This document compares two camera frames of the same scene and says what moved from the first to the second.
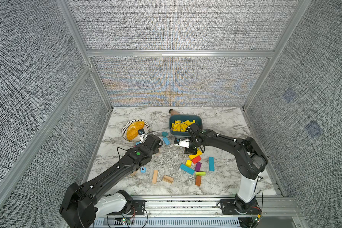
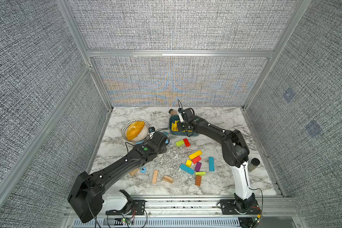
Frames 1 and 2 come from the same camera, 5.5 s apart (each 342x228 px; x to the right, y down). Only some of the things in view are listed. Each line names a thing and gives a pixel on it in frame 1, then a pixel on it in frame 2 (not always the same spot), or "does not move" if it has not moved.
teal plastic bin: (197, 118) does not move
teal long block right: (211, 164) does not move
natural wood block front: (155, 176) does not move
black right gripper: (190, 151) -> (179, 126)
